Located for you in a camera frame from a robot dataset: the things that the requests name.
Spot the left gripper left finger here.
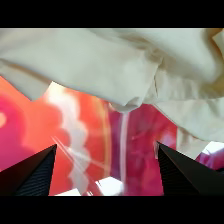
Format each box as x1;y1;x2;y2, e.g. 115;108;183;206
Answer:
0;143;58;197

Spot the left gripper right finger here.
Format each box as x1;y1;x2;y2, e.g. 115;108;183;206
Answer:
156;141;224;197

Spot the cream shirt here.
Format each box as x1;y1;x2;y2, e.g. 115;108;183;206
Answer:
0;28;224;160

